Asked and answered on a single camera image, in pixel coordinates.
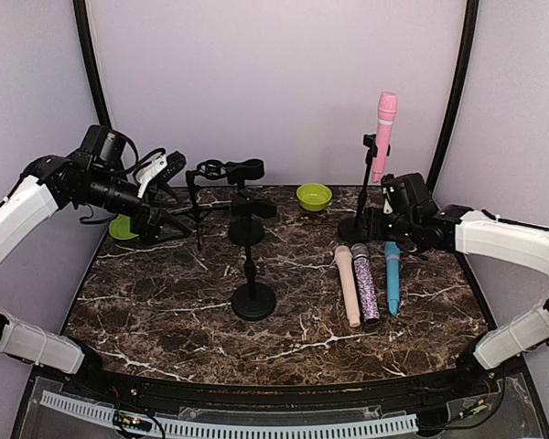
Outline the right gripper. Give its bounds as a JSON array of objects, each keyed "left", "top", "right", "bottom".
[{"left": 360, "top": 208, "right": 417, "bottom": 244}]

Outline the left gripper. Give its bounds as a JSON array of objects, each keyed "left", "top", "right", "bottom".
[{"left": 77, "top": 167, "right": 191, "bottom": 244}]

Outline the blue microphone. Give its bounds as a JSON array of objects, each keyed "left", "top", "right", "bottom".
[{"left": 384, "top": 241, "right": 400, "bottom": 316}]

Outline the beige microphone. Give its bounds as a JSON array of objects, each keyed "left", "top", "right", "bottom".
[{"left": 334, "top": 245, "right": 361, "bottom": 327}]

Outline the black tripod mic stand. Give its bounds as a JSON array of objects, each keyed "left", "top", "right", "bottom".
[{"left": 171, "top": 159, "right": 229, "bottom": 251}]

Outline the black round-base stand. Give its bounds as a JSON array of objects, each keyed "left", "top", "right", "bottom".
[
  {"left": 338, "top": 134, "right": 385, "bottom": 244},
  {"left": 225, "top": 158, "right": 265, "bottom": 246},
  {"left": 228, "top": 189, "right": 277, "bottom": 321}
]

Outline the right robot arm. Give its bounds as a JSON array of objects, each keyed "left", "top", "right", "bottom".
[{"left": 371, "top": 205, "right": 549, "bottom": 397}]

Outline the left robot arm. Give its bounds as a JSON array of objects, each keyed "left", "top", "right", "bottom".
[{"left": 0, "top": 125, "right": 191, "bottom": 399}]

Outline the pink microphone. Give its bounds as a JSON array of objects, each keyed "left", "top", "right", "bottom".
[{"left": 371, "top": 91, "right": 398, "bottom": 183}]

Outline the green plate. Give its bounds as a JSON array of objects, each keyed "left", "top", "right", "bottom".
[{"left": 108, "top": 215, "right": 138, "bottom": 241}]

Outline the green bowl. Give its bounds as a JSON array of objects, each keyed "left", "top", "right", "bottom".
[{"left": 296, "top": 183, "right": 332, "bottom": 212}]

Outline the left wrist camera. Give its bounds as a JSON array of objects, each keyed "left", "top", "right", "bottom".
[{"left": 135, "top": 151, "right": 187, "bottom": 198}]

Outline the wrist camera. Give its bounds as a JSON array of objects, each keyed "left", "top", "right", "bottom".
[
  {"left": 135, "top": 151, "right": 187, "bottom": 198},
  {"left": 381, "top": 173, "right": 437, "bottom": 217}
]

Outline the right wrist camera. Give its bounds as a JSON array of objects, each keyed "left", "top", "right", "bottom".
[{"left": 381, "top": 173, "right": 437, "bottom": 217}]

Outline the black frame post left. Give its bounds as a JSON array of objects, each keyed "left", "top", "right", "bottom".
[{"left": 71, "top": 0, "right": 132, "bottom": 197}]

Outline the black frame post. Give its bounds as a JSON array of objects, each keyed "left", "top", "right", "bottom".
[
  {"left": 426, "top": 0, "right": 479, "bottom": 193},
  {"left": 71, "top": 0, "right": 132, "bottom": 197}
]

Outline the white cable duct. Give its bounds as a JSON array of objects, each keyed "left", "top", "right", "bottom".
[{"left": 39, "top": 391, "right": 418, "bottom": 438}]

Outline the black frame post right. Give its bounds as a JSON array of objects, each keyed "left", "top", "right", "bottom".
[{"left": 426, "top": 0, "right": 479, "bottom": 193}]

